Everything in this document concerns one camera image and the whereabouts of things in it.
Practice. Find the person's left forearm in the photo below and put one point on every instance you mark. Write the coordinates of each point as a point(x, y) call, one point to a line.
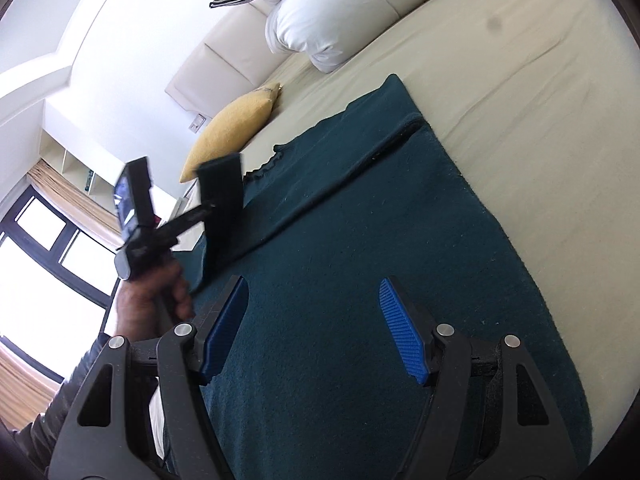
point(55, 410)

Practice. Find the white wall socket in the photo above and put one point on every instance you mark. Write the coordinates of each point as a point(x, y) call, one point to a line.
point(198, 123)

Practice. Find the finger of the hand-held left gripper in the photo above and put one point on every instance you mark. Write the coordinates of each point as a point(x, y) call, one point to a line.
point(185, 220)

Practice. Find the bed with beige sheet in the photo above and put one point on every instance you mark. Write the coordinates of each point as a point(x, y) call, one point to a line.
point(500, 85)

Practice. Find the yellow cushion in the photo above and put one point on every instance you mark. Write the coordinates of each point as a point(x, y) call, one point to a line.
point(230, 125)

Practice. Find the cream upholstered headboard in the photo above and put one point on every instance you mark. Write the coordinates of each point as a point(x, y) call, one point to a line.
point(220, 55)

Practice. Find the dark teal knitted garment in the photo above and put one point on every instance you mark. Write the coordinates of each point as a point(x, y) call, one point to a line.
point(340, 240)

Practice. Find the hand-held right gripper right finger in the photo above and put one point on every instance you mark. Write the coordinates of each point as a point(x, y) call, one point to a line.
point(400, 330)

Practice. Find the person's left hand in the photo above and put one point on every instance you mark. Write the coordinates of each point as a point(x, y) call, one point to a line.
point(145, 300)

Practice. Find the dark green shelf item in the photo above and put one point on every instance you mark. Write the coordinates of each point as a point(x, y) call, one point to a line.
point(89, 180)

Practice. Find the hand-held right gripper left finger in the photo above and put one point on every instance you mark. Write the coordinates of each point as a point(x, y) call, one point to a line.
point(225, 330)

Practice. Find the white wall shelf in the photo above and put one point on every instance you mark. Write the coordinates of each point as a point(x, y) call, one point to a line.
point(70, 160)

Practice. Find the white pillow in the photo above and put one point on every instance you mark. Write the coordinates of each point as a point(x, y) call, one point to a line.
point(350, 10)

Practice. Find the beige curtain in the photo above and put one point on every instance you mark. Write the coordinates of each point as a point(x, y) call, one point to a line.
point(25, 370)
point(75, 190)

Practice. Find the black framed window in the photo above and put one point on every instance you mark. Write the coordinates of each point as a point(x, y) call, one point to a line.
point(70, 232)

